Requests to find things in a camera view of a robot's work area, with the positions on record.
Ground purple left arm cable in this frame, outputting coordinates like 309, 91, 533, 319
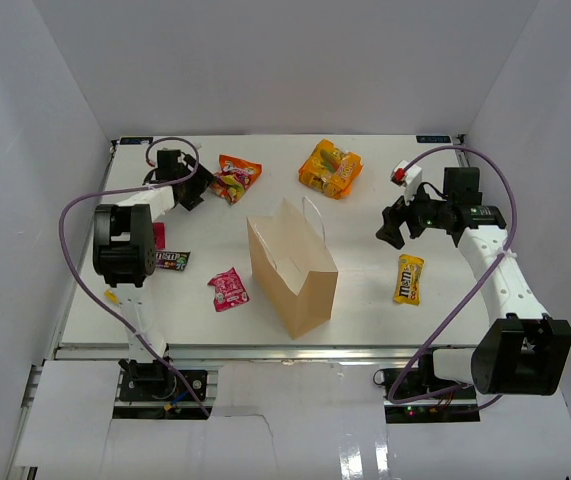
58, 136, 212, 417

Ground blue label left corner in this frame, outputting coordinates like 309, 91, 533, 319
119, 136, 154, 145

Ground dark brown M&M's packet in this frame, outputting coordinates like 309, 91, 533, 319
155, 250, 191, 271

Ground magenta small snack packet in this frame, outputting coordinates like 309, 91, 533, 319
153, 222, 165, 250

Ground orange yellow snack multipack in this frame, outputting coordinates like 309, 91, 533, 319
298, 139, 363, 199

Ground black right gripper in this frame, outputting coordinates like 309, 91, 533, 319
377, 180, 453, 250

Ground pink candy packet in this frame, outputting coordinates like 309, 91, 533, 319
208, 268, 249, 312

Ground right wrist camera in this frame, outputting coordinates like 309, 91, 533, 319
390, 161, 422, 203

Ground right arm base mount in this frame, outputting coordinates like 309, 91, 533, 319
372, 368, 480, 425

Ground aluminium front rail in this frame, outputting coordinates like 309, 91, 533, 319
53, 344, 476, 363

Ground yellow M&M's packet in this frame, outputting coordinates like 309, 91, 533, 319
393, 254, 424, 306

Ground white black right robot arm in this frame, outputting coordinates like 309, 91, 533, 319
376, 163, 571, 399

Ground brown paper bag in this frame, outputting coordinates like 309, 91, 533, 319
247, 196, 339, 339

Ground orange fruit candy bag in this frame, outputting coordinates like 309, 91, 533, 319
210, 155, 262, 205

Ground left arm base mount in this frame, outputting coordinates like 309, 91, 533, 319
118, 359, 194, 403

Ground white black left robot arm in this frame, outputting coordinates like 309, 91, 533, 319
92, 149, 214, 365

